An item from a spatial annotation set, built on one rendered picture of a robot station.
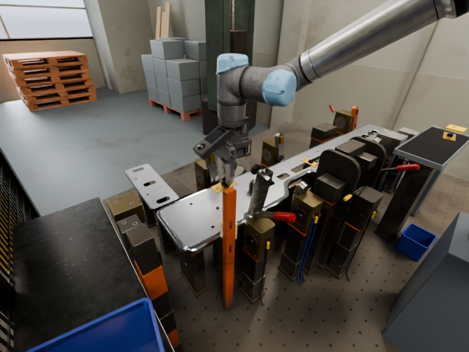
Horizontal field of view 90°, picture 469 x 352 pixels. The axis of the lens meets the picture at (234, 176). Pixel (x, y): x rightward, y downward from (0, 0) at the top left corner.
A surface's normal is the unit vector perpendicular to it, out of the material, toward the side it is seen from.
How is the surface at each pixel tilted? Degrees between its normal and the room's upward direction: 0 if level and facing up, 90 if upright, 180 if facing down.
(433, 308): 90
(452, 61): 90
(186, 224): 0
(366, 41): 107
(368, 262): 0
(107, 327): 90
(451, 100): 90
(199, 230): 0
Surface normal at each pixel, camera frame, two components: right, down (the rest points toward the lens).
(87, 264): 0.02, -0.83
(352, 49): -0.39, 0.72
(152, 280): 0.62, 0.45
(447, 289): -0.71, 0.38
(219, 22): -0.47, 0.47
